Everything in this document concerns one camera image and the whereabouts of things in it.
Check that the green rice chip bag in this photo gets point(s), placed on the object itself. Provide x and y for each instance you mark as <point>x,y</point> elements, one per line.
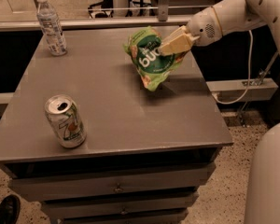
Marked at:
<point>153,68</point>

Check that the clear plastic water bottle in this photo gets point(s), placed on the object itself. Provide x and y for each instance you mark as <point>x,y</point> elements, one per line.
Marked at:
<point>51,28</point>

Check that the middle grey drawer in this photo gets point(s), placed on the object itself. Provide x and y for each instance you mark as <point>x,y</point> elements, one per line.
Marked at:
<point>121,206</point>

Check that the black shoe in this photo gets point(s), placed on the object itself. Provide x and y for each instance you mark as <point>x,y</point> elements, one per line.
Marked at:
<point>10,209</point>

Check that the bottom grey drawer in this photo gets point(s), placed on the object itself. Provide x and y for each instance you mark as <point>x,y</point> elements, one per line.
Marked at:
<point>169,216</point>

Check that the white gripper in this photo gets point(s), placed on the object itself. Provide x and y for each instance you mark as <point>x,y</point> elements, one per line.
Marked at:
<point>202,28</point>

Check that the top grey drawer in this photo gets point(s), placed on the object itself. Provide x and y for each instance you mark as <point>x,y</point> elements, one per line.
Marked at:
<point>116,182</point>

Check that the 7up soda can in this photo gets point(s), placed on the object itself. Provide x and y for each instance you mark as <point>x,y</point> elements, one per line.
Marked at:
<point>63,116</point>

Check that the black office chair base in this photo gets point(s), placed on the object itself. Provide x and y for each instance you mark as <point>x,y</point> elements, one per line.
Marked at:
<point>100,9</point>

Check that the grey drawer cabinet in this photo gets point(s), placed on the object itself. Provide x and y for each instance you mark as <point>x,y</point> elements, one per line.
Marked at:
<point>127,126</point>

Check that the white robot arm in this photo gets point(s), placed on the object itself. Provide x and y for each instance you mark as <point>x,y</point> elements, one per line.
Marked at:
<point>263,190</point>

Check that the grey metal railing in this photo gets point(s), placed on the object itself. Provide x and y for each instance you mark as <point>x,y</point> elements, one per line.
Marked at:
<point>121,22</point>

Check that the grey drawer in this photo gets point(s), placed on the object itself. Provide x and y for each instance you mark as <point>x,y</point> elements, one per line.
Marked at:
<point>121,206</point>
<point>116,182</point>
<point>169,216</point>

